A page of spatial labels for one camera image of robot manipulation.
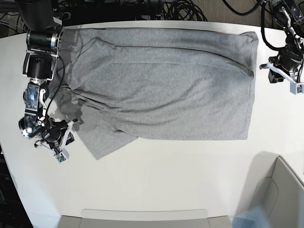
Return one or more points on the grey bin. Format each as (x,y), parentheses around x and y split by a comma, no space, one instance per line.
(194,218)
(281,196)

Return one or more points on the grey T-shirt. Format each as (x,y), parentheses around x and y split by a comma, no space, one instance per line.
(154,83)

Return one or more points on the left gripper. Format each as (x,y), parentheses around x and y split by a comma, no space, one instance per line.
(288,60)

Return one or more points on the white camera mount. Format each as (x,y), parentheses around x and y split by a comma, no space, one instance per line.
(60,155)
(295,87)

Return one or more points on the grey bin bottom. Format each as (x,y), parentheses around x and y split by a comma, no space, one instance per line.
(194,218)

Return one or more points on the grey bin right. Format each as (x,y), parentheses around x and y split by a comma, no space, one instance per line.
(281,196)

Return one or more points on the blue translucent sheet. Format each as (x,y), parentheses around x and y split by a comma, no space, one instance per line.
(253,218)

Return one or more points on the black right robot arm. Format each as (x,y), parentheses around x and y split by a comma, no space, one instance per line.
(43,38)

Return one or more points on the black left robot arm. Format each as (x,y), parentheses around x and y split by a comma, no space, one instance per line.
(289,16)

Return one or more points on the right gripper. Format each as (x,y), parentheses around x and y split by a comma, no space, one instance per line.
(54,133)

